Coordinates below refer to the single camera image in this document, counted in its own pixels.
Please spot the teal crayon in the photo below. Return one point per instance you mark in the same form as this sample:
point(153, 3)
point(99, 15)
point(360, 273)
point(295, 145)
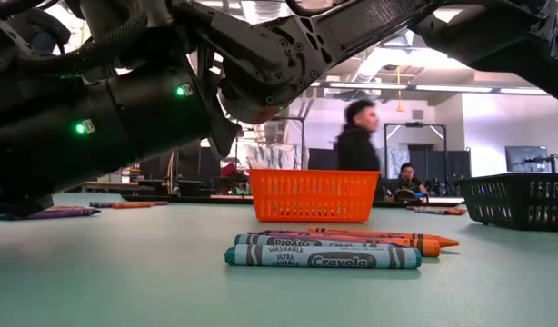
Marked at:
point(322, 256)
point(279, 240)
point(424, 210)

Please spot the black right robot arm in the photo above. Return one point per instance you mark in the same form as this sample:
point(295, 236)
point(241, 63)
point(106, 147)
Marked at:
point(283, 68)

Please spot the green table mat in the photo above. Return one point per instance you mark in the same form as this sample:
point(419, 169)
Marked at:
point(124, 281)

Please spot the clear plastic cover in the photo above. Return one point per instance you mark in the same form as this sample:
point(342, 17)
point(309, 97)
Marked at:
point(274, 156)

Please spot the orange plastic basket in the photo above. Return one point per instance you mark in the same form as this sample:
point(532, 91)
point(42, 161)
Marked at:
point(313, 195)

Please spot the person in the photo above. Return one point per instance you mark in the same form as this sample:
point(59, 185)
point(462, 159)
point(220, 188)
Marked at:
point(408, 181)
point(356, 154)

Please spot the ceiling light strip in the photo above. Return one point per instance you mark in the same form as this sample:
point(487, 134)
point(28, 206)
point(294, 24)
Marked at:
point(524, 91)
point(367, 86)
point(454, 88)

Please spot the black plastic basket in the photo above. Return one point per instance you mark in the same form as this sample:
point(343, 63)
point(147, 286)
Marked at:
point(515, 200)

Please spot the black monitor screen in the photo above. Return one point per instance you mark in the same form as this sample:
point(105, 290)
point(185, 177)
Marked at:
point(526, 156)

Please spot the black background rig frame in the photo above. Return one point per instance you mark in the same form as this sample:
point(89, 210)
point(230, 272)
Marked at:
point(415, 124)

